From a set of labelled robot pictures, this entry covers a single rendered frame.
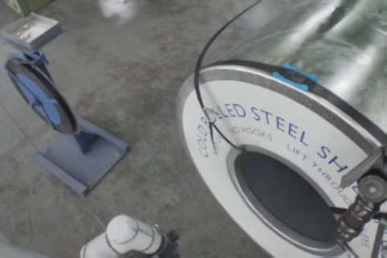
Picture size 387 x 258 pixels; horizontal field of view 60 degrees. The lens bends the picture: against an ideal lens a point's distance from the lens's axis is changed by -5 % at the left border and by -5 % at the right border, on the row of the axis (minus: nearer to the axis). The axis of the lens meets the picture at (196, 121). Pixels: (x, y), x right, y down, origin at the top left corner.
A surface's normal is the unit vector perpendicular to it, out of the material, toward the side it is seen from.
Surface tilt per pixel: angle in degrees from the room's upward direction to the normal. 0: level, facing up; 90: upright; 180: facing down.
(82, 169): 0
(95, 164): 0
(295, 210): 1
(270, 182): 40
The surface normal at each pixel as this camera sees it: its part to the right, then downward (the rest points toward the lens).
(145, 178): -0.12, -0.67
